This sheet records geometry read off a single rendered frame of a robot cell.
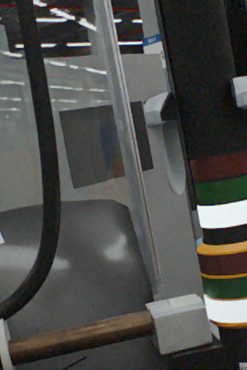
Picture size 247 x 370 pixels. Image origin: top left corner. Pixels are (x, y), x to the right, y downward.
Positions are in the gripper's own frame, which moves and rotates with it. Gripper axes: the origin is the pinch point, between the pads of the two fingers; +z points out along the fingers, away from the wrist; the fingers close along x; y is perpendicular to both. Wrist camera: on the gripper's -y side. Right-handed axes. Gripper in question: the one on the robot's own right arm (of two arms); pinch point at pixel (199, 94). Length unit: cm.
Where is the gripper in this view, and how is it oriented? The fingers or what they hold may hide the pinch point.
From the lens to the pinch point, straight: 33.4
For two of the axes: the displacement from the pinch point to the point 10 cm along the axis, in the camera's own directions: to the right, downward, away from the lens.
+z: -3.0, 1.2, -9.5
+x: -9.4, 1.6, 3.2
